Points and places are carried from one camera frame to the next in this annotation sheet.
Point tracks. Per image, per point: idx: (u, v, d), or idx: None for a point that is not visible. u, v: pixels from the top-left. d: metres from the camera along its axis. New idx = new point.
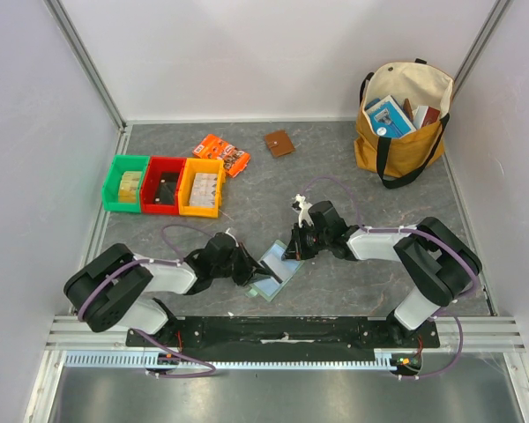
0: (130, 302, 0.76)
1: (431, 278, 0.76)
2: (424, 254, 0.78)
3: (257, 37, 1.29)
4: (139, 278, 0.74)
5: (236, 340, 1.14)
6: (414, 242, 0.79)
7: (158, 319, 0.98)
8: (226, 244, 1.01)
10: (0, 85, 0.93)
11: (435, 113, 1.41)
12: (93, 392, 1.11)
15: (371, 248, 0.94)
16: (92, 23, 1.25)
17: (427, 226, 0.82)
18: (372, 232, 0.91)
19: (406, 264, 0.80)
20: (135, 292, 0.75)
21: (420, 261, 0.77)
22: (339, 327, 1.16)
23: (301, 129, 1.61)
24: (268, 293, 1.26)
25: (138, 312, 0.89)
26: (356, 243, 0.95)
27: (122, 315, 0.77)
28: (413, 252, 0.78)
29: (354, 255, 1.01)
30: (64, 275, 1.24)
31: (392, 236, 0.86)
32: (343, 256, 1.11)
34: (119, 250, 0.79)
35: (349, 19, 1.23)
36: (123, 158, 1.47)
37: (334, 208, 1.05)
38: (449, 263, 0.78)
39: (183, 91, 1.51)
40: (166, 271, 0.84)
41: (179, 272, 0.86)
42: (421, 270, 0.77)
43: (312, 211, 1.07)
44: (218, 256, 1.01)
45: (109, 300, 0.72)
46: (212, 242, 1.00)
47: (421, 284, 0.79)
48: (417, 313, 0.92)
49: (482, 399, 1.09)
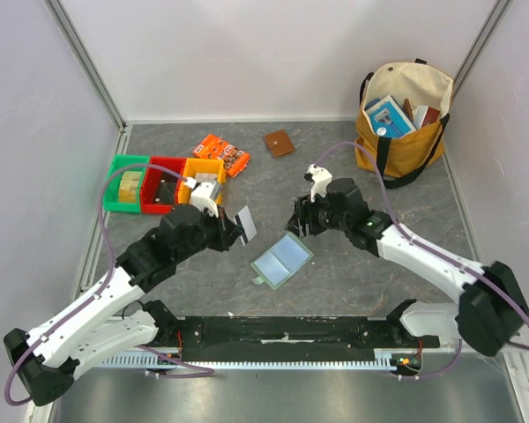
0: (60, 378, 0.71)
1: (488, 338, 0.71)
2: (492, 313, 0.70)
3: (257, 36, 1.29)
4: (38, 370, 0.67)
5: (236, 340, 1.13)
6: (485, 296, 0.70)
7: (142, 332, 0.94)
8: (184, 221, 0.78)
10: (0, 85, 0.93)
11: (435, 113, 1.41)
12: (93, 392, 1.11)
15: (410, 263, 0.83)
16: (91, 23, 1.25)
17: (497, 277, 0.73)
18: (414, 243, 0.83)
19: (465, 315, 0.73)
20: (41, 378, 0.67)
21: (483, 319, 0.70)
22: (339, 327, 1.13)
23: (301, 129, 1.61)
24: (274, 282, 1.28)
25: (111, 347, 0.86)
26: (390, 250, 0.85)
27: (70, 379, 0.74)
28: (484, 307, 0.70)
29: (377, 250, 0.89)
30: (64, 275, 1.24)
31: (450, 270, 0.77)
32: (364, 247, 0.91)
34: (10, 345, 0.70)
35: (348, 19, 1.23)
36: (122, 158, 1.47)
37: (359, 189, 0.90)
38: (508, 321, 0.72)
39: (183, 90, 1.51)
40: (78, 318, 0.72)
41: (102, 306, 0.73)
42: (481, 328, 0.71)
43: (331, 192, 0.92)
44: (175, 237, 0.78)
45: (32, 391, 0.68)
46: (164, 219, 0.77)
47: (469, 330, 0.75)
48: (428, 322, 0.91)
49: (483, 400, 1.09)
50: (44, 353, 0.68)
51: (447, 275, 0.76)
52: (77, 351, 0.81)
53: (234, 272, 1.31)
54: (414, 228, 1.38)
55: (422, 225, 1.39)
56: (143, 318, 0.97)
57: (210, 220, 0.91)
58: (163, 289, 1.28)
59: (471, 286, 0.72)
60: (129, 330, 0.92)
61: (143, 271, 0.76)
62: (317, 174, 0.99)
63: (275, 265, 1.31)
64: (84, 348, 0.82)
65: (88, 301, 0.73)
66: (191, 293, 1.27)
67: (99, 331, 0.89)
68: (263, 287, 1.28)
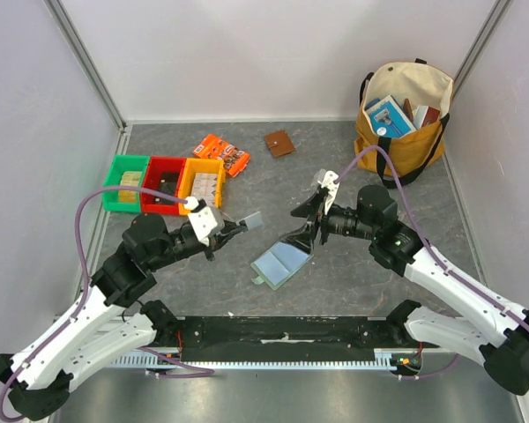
0: (52, 397, 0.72)
1: (522, 385, 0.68)
2: None
3: (257, 36, 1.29)
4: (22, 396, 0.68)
5: (236, 340, 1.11)
6: None
7: (137, 339, 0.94)
8: (146, 237, 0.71)
10: (0, 84, 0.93)
11: (435, 113, 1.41)
12: (93, 392, 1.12)
15: (441, 292, 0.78)
16: (91, 22, 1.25)
17: None
18: (450, 272, 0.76)
19: (503, 359, 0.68)
20: (28, 403, 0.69)
21: (523, 371, 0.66)
22: (339, 327, 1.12)
23: (301, 129, 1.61)
24: (274, 282, 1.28)
25: (105, 357, 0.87)
26: (420, 277, 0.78)
27: (64, 394, 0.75)
28: (526, 358, 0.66)
29: (402, 271, 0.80)
30: (65, 276, 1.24)
31: (490, 311, 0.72)
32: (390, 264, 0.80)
34: None
35: (348, 18, 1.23)
36: (122, 158, 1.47)
37: (397, 204, 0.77)
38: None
39: (183, 90, 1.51)
40: (57, 342, 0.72)
41: (80, 328, 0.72)
42: (519, 377, 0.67)
43: (365, 204, 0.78)
44: (142, 252, 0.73)
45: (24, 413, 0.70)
46: (125, 234, 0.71)
47: (500, 373, 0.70)
48: (436, 337, 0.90)
49: (483, 400, 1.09)
50: (27, 380, 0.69)
51: (487, 316, 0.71)
52: (70, 363, 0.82)
53: (234, 272, 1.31)
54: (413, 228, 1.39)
55: (422, 225, 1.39)
56: (139, 322, 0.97)
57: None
58: (163, 289, 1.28)
59: (516, 338, 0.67)
60: (125, 337, 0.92)
61: (117, 290, 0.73)
62: (332, 190, 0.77)
63: (275, 265, 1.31)
64: (78, 360, 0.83)
65: (65, 324, 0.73)
66: (191, 293, 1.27)
67: (93, 341, 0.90)
68: (263, 287, 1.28)
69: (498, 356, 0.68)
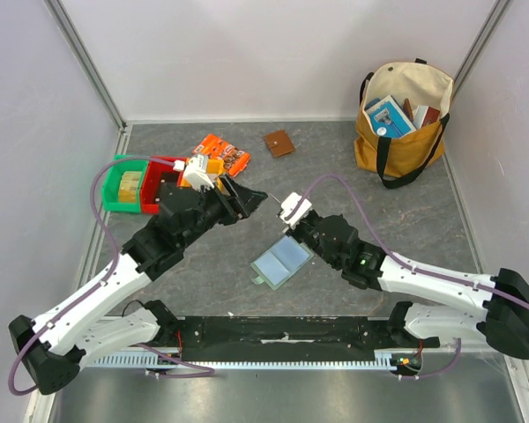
0: (67, 367, 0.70)
1: (524, 349, 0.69)
2: (520, 325, 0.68)
3: (256, 36, 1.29)
4: (42, 358, 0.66)
5: (236, 340, 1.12)
6: (510, 313, 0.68)
7: (145, 330, 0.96)
8: (182, 207, 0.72)
10: (0, 85, 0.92)
11: (435, 113, 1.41)
12: (94, 393, 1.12)
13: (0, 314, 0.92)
15: (415, 291, 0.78)
16: (91, 22, 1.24)
17: (513, 286, 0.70)
18: (417, 270, 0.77)
19: (495, 331, 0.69)
20: (47, 367, 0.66)
21: (515, 335, 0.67)
22: (339, 327, 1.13)
23: (301, 129, 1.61)
24: (274, 281, 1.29)
25: (115, 342, 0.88)
26: (393, 285, 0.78)
27: (77, 368, 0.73)
28: (510, 321, 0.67)
29: (377, 285, 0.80)
30: (65, 276, 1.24)
31: (465, 292, 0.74)
32: (364, 285, 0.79)
34: (15, 332, 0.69)
35: (348, 18, 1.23)
36: (123, 158, 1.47)
37: (358, 230, 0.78)
38: None
39: (183, 90, 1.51)
40: (86, 305, 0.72)
41: (109, 293, 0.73)
42: (516, 341, 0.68)
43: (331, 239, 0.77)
44: (176, 223, 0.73)
45: (38, 379, 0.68)
46: (162, 206, 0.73)
47: (501, 344, 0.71)
48: (436, 329, 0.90)
49: (483, 399, 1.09)
50: (50, 341, 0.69)
51: (465, 299, 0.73)
52: (83, 341, 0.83)
53: (234, 272, 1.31)
54: (413, 228, 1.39)
55: (422, 225, 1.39)
56: (145, 315, 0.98)
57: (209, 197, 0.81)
58: (164, 289, 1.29)
59: (495, 307, 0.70)
60: (132, 325, 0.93)
61: (149, 259, 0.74)
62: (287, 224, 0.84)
63: (275, 265, 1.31)
64: (90, 339, 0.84)
65: (95, 288, 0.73)
66: (191, 293, 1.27)
67: (103, 323, 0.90)
68: (263, 287, 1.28)
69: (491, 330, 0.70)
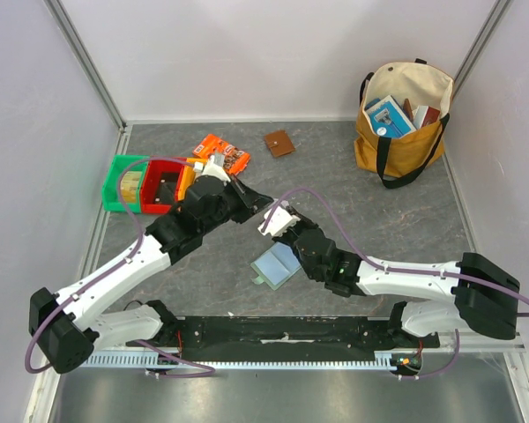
0: (85, 345, 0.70)
1: (503, 326, 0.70)
2: (490, 302, 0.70)
3: (257, 37, 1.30)
4: (66, 329, 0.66)
5: (236, 340, 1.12)
6: (477, 293, 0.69)
7: (150, 325, 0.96)
8: (208, 193, 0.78)
10: None
11: (435, 113, 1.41)
12: (94, 392, 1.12)
13: None
15: (395, 289, 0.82)
16: (91, 22, 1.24)
17: (480, 270, 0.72)
18: (390, 270, 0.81)
19: (471, 316, 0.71)
20: (70, 339, 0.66)
21: (489, 317, 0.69)
22: (339, 327, 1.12)
23: (301, 129, 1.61)
24: (274, 281, 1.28)
25: (123, 331, 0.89)
26: (373, 288, 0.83)
27: (92, 350, 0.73)
28: (482, 303, 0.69)
29: (362, 292, 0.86)
30: (64, 276, 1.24)
31: (434, 281, 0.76)
32: (347, 294, 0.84)
34: (37, 305, 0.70)
35: (348, 18, 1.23)
36: (123, 158, 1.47)
37: (333, 241, 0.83)
38: (504, 300, 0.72)
39: (183, 91, 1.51)
40: (111, 280, 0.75)
41: (133, 269, 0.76)
42: (492, 322, 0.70)
43: (308, 253, 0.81)
44: (200, 207, 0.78)
45: (55, 352, 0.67)
46: (189, 190, 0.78)
47: (480, 327, 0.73)
48: (433, 326, 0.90)
49: (483, 400, 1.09)
50: (75, 312, 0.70)
51: (435, 288, 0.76)
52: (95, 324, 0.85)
53: (234, 272, 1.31)
54: (413, 228, 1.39)
55: (422, 225, 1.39)
56: (150, 312, 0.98)
57: (228, 188, 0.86)
58: (163, 289, 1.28)
59: (464, 292, 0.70)
60: (139, 319, 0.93)
61: (172, 241, 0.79)
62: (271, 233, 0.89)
63: (275, 265, 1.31)
64: (101, 324, 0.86)
65: (120, 263, 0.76)
66: (190, 293, 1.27)
67: (114, 314, 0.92)
68: (263, 287, 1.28)
69: (467, 316, 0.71)
